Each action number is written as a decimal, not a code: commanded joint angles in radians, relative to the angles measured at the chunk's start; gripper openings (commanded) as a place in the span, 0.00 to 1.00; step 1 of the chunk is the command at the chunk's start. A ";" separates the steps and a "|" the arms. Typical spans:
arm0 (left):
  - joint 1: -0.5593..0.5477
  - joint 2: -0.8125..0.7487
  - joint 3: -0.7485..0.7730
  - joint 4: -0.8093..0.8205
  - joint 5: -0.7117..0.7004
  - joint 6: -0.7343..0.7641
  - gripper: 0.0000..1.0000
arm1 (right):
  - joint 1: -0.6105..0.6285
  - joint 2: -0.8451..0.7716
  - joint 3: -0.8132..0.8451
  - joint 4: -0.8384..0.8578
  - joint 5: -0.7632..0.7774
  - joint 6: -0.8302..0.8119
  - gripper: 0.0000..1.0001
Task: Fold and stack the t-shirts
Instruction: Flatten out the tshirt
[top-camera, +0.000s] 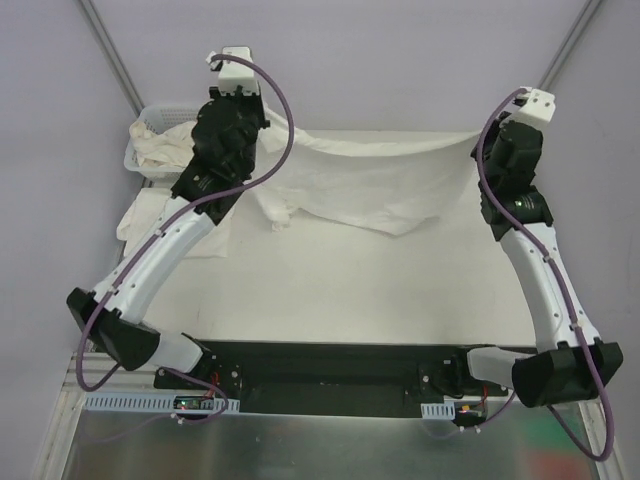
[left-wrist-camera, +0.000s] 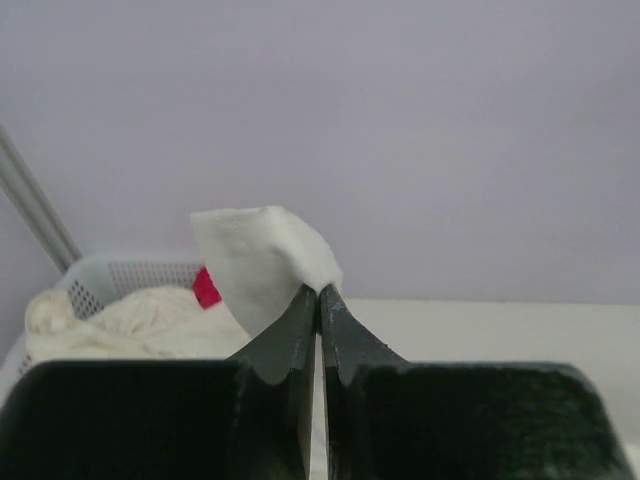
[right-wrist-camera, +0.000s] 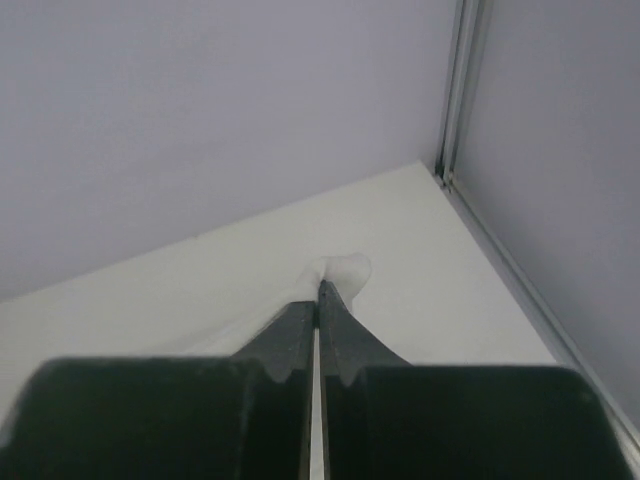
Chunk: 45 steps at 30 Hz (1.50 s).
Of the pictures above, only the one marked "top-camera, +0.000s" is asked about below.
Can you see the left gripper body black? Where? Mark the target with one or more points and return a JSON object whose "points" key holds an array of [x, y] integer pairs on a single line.
{"points": [[257, 118]]}

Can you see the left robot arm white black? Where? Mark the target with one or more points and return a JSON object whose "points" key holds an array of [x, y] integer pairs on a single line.
{"points": [[224, 150]]}

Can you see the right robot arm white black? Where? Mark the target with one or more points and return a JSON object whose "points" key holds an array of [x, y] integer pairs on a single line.
{"points": [[571, 359]]}

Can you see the folded white t shirt stack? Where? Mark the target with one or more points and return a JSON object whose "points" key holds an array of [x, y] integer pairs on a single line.
{"points": [[146, 209]]}

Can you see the cream clothes in basket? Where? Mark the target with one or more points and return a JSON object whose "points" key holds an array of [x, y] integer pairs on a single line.
{"points": [[172, 148]]}

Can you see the white plastic laundry basket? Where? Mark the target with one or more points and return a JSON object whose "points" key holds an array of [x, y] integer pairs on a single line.
{"points": [[160, 118]]}

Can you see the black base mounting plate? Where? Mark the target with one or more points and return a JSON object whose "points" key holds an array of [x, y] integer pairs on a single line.
{"points": [[360, 380]]}

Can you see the left aluminium frame post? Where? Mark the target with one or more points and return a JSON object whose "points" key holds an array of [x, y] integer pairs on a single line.
{"points": [[110, 53]]}

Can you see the aluminium frame post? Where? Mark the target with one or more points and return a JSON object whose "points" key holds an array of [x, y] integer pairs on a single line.
{"points": [[568, 46], [110, 53]]}

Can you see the aluminium rail front left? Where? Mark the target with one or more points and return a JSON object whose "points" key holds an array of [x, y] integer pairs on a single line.
{"points": [[97, 365]]}

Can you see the left white cable duct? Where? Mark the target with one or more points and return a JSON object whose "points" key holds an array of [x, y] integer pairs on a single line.
{"points": [[158, 403]]}

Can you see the white cable duct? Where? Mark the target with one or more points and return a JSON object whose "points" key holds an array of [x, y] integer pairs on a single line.
{"points": [[158, 403], [444, 411]]}

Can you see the right aluminium frame post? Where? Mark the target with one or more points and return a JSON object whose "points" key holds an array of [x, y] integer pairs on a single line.
{"points": [[568, 46]]}

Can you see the right white cable duct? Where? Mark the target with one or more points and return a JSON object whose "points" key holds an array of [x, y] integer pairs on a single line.
{"points": [[444, 411]]}

